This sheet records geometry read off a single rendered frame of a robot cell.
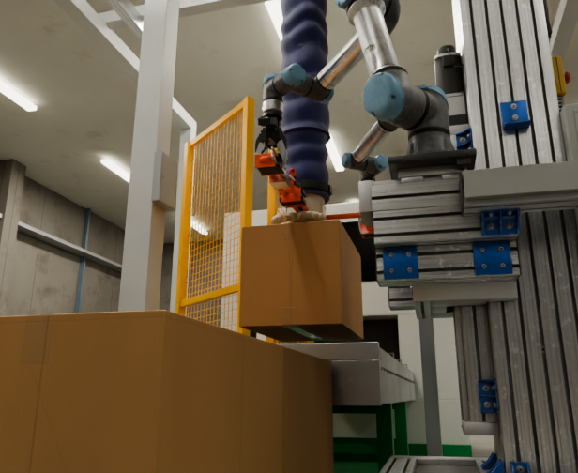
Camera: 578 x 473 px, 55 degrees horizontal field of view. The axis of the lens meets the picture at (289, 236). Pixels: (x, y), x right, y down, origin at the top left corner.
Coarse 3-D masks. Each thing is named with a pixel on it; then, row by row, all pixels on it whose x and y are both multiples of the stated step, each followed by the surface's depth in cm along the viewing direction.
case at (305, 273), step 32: (288, 224) 218; (320, 224) 215; (256, 256) 218; (288, 256) 215; (320, 256) 211; (352, 256) 240; (256, 288) 214; (288, 288) 211; (320, 288) 208; (352, 288) 233; (256, 320) 211; (288, 320) 208; (320, 320) 205; (352, 320) 227
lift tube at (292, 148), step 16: (304, 128) 252; (288, 144) 254; (304, 144) 250; (320, 144) 253; (288, 160) 251; (304, 160) 248; (320, 160) 251; (304, 176) 245; (320, 176) 247; (320, 192) 245
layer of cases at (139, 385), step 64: (0, 320) 82; (64, 320) 80; (128, 320) 77; (192, 320) 84; (0, 384) 79; (64, 384) 77; (128, 384) 74; (192, 384) 82; (256, 384) 110; (320, 384) 167; (0, 448) 77; (64, 448) 74; (128, 448) 72; (192, 448) 81; (256, 448) 108; (320, 448) 161
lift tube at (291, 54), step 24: (288, 0) 273; (312, 0) 271; (288, 24) 269; (312, 24) 266; (288, 48) 266; (312, 48) 263; (312, 72) 260; (288, 96) 259; (288, 120) 255; (312, 120) 253
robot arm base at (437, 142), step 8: (424, 128) 152; (432, 128) 151; (440, 128) 152; (408, 136) 157; (416, 136) 153; (424, 136) 151; (432, 136) 150; (440, 136) 151; (448, 136) 152; (408, 144) 156; (416, 144) 152; (424, 144) 150; (432, 144) 149; (440, 144) 149; (448, 144) 151; (408, 152) 153; (416, 152) 150; (424, 152) 148; (432, 152) 147
